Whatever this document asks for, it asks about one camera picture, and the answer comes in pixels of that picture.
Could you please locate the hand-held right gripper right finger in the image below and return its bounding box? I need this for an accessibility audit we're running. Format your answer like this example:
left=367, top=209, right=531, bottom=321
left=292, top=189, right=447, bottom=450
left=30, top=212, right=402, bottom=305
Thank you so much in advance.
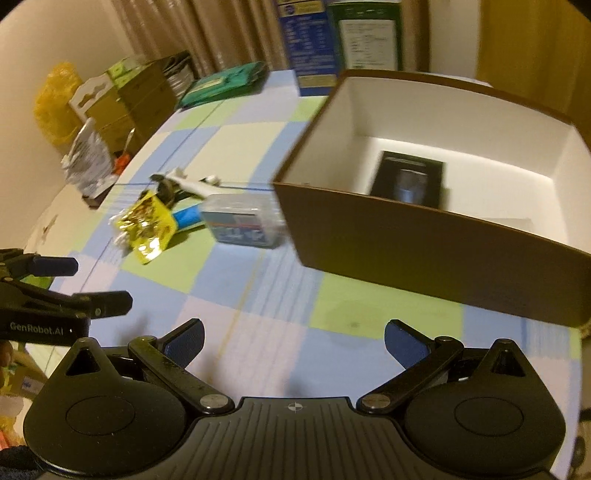
left=355, top=318, right=529, bottom=415

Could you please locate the yellow plastic bag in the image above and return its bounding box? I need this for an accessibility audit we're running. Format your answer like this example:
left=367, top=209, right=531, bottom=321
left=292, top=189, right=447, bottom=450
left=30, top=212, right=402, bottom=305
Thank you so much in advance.
left=34, top=62, right=85, bottom=145

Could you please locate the brown cardboard box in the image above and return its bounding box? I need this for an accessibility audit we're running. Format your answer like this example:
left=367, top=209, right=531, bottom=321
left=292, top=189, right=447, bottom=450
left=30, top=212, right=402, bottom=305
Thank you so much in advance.
left=272, top=69, right=591, bottom=329

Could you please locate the black product box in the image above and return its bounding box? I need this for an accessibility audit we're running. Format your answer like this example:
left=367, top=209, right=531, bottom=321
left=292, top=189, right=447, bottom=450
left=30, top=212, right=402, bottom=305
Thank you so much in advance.
left=369, top=150, right=451, bottom=209

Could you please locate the green plastic packet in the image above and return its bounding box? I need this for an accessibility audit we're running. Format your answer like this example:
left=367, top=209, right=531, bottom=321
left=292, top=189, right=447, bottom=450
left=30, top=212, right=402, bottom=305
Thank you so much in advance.
left=178, top=62, right=269, bottom=110

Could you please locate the white toothbrush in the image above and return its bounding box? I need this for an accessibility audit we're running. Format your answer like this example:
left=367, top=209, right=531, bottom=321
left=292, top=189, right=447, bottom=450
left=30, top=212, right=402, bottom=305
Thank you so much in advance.
left=152, top=168, right=274, bottom=200

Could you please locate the tall green carton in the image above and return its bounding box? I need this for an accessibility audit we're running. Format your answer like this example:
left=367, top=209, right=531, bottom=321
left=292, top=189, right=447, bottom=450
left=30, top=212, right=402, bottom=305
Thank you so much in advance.
left=327, top=0, right=405, bottom=75

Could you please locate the gold foil snack wrapper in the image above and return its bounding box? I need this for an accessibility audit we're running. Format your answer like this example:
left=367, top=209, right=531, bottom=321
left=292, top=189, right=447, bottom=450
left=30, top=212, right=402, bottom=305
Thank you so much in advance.
left=108, top=191, right=179, bottom=265

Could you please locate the tall blue carton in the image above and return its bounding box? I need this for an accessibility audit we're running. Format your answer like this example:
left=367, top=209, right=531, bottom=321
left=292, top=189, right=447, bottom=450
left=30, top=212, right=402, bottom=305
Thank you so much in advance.
left=277, top=0, right=343, bottom=97

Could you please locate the beige curtain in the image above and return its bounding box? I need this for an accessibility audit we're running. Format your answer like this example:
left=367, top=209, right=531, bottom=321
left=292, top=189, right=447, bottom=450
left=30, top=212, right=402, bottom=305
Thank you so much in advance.
left=108, top=0, right=289, bottom=77

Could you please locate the silver foil bag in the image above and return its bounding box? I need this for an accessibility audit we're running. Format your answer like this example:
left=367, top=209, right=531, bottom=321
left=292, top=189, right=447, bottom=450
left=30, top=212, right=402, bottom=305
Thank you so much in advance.
left=62, top=117, right=116, bottom=195

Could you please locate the dark velvet slipper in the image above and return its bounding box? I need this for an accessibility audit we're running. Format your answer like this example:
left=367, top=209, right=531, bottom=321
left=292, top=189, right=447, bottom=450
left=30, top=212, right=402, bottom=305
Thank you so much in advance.
left=154, top=180, right=180, bottom=205

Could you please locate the clear plastic box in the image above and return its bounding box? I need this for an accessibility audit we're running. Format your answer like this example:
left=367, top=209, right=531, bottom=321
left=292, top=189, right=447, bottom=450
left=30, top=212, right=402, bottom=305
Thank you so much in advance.
left=198, top=194, right=288, bottom=251

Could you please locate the checkered tablecloth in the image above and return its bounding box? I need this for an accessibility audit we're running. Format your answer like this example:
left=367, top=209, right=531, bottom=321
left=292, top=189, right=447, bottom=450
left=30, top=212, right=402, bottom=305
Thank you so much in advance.
left=21, top=69, right=583, bottom=418

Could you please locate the stack of cardboard boxes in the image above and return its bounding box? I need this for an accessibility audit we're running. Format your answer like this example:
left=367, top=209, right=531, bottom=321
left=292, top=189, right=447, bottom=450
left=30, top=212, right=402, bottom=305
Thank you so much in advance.
left=69, top=51, right=193, bottom=154

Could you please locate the wooden door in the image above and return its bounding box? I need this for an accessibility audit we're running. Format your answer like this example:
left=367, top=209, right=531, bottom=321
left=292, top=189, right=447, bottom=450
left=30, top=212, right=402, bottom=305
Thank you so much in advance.
left=475, top=0, right=591, bottom=125

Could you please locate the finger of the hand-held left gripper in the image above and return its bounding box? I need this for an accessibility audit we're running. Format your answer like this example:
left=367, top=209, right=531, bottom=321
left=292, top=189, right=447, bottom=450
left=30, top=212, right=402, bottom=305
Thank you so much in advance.
left=9, top=281, right=134, bottom=320
left=0, top=248, right=78, bottom=278

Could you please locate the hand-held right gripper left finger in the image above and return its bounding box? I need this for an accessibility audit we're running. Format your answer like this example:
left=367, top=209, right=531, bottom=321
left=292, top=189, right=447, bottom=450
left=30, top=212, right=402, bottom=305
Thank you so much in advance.
left=67, top=318, right=235, bottom=415

